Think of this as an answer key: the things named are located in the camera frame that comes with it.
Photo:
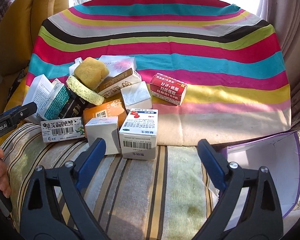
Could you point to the yellow cushion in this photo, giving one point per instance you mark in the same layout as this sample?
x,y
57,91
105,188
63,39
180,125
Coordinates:
x,y
27,22

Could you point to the purple cardboard box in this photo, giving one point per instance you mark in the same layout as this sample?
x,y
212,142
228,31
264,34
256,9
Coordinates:
x,y
270,160

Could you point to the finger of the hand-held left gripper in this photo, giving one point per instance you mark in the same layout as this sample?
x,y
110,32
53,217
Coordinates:
x,y
5,113
23,112

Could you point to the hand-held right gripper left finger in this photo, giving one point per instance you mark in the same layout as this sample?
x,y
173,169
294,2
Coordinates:
x,y
95,152

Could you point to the white medicine box red logo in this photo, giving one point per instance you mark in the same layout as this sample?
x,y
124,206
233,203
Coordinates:
x,y
138,132

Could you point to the tall white box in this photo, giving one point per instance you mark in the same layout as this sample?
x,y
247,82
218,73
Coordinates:
x,y
38,92

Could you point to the orange box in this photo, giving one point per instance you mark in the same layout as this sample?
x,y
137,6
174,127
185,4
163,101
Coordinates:
x,y
102,110

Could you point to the pink curtain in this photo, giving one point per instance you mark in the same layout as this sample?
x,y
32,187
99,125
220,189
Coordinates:
x,y
290,42

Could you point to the white box pink print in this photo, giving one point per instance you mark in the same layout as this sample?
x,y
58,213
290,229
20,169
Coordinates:
x,y
120,62

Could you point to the colourful striped blanket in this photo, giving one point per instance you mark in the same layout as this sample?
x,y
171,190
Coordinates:
x,y
165,47

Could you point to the green scouring sponge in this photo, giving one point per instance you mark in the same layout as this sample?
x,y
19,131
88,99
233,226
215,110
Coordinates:
x,y
82,91

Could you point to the brown and white box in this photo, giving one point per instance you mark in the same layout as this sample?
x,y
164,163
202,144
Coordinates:
x,y
120,83

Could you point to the small white carton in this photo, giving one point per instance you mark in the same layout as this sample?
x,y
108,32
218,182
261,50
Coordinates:
x,y
76,63

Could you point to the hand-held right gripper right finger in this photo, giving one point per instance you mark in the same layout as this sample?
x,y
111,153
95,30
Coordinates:
x,y
211,155

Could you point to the beige striped towel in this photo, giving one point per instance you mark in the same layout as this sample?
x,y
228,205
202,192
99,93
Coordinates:
x,y
140,192

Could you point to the white box with barcode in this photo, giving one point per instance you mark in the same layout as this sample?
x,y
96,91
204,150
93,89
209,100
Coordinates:
x,y
62,130

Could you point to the black box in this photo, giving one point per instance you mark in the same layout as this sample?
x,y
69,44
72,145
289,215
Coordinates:
x,y
72,107

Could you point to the person's left hand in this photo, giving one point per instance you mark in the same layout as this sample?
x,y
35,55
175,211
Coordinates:
x,y
3,172

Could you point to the silver white box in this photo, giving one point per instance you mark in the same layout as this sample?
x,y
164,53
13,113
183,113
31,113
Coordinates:
x,y
136,96

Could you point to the red printed box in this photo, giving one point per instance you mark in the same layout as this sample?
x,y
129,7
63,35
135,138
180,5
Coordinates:
x,y
168,89

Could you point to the teal box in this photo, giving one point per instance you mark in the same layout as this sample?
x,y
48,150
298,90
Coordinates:
x,y
56,101

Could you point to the small plain white box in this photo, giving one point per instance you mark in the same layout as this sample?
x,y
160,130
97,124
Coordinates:
x,y
101,133

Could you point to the yellow sponge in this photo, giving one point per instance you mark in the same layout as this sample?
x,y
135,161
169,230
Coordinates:
x,y
91,71

